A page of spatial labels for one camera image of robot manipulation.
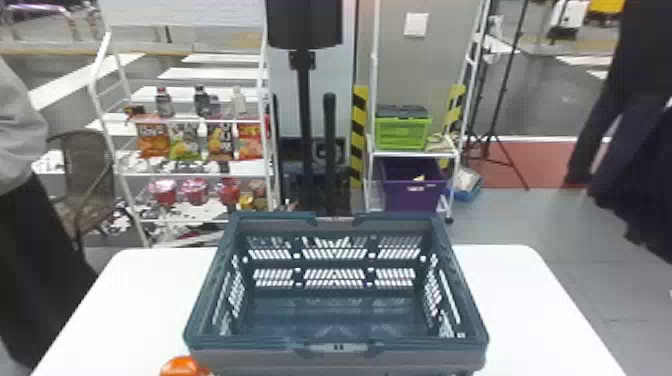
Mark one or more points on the purple crate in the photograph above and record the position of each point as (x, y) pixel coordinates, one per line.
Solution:
(409, 191)

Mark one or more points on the green crate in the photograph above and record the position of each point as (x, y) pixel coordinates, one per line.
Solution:
(401, 132)

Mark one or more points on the red snack packet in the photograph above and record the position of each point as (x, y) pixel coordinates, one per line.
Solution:
(250, 142)

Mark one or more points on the red noodle cup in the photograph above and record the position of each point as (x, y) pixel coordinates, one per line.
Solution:
(229, 191)
(163, 192)
(194, 191)

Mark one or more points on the black snack packet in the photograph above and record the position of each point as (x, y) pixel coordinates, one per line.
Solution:
(220, 142)

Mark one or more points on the blue basket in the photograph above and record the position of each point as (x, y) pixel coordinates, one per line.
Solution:
(336, 315)

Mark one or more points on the clear bottle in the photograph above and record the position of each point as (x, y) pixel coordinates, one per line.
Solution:
(238, 102)

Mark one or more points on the green snack packet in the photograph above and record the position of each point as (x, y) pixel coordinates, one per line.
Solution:
(184, 143)

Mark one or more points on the dark bottle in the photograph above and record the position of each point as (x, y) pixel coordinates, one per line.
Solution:
(164, 104)
(201, 102)

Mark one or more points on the black tripod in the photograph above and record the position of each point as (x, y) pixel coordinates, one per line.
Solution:
(496, 120)

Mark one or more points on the brown mesh chair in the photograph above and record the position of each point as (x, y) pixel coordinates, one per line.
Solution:
(86, 168)

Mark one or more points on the person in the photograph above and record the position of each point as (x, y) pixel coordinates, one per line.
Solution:
(638, 131)
(26, 252)

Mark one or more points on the yellow black striped post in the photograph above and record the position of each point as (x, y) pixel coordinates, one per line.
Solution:
(454, 107)
(359, 131)

